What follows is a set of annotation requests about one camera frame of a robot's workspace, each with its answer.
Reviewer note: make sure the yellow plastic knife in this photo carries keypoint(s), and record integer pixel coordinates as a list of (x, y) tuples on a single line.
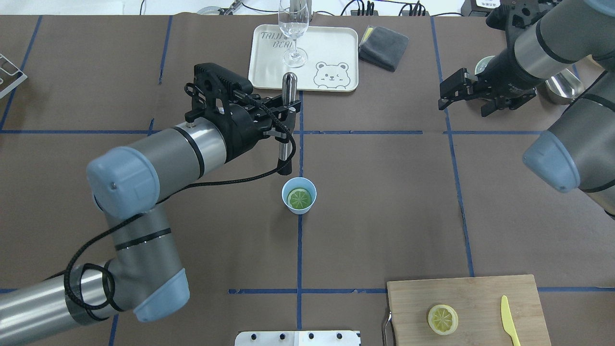
[(507, 321)]

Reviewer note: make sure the clear wine glass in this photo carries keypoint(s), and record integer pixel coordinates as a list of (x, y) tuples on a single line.
[(293, 21)]

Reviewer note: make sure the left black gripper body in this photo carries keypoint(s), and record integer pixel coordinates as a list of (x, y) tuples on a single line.
[(239, 130)]

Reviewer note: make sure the wooden cutting board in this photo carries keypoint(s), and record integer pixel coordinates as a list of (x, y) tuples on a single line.
[(477, 301)]

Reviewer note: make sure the white wire cup rack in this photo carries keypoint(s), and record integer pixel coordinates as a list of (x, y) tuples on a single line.
[(10, 76)]

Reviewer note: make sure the yellow lemon half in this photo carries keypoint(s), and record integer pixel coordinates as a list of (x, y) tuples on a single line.
[(443, 319)]

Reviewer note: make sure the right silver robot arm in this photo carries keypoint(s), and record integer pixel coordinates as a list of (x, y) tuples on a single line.
[(544, 38)]

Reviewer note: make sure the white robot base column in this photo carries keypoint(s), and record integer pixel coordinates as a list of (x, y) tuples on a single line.
[(299, 338)]

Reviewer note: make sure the light blue plastic cup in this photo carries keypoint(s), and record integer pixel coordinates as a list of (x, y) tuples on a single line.
[(299, 182)]

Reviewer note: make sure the green lime half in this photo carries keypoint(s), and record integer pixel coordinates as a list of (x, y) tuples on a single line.
[(299, 199)]

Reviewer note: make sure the green bowl of ice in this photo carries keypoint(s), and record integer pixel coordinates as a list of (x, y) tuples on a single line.
[(482, 64)]

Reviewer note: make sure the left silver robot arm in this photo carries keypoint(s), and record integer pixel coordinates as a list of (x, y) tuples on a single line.
[(134, 265)]

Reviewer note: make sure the steel muddler black tip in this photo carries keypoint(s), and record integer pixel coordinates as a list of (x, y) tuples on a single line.
[(287, 149)]

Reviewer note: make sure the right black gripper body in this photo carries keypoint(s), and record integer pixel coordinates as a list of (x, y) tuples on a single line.
[(499, 72)]

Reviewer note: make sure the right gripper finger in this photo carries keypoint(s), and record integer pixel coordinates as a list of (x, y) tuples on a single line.
[(461, 85), (498, 104)]

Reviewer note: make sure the cream bear tray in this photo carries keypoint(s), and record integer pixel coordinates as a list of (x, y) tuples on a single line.
[(331, 64)]

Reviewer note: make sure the grey folded cloth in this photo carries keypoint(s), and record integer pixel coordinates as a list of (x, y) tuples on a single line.
[(382, 47)]

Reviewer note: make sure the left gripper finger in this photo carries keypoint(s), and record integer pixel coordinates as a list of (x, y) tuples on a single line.
[(280, 132), (277, 105)]

